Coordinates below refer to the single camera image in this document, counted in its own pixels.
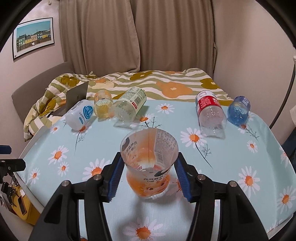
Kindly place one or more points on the blue plastic bottle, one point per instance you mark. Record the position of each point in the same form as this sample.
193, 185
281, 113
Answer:
239, 111

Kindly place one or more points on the grey bed headboard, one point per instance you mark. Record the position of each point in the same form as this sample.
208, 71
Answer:
37, 92

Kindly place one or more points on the clear bottle white label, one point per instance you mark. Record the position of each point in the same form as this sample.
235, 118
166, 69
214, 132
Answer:
128, 106

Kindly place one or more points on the floral striped blanket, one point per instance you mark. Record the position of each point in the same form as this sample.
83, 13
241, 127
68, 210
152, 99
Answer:
166, 87

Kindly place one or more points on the beige curtain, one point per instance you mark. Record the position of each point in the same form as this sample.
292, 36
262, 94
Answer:
138, 34

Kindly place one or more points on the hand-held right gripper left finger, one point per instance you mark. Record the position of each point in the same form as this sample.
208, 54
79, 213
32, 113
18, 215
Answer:
115, 176

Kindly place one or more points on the grey laptop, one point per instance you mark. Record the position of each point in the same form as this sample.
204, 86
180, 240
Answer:
75, 98

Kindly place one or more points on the framed wall poster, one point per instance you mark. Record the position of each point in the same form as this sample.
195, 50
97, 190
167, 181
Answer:
33, 37

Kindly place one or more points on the daisy print tablecloth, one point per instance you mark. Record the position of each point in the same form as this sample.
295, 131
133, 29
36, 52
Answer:
219, 166

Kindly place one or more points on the clear red label bottle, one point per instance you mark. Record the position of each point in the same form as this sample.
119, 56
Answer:
210, 114

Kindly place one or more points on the small orange plastic bottle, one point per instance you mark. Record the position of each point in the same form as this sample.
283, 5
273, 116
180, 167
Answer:
103, 104

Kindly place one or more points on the clear orange printed plastic cup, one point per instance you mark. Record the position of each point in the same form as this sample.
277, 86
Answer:
149, 165

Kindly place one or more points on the white blue label bottle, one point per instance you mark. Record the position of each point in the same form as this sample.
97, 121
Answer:
79, 114

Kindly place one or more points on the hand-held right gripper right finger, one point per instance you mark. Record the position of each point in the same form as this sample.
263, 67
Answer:
181, 176

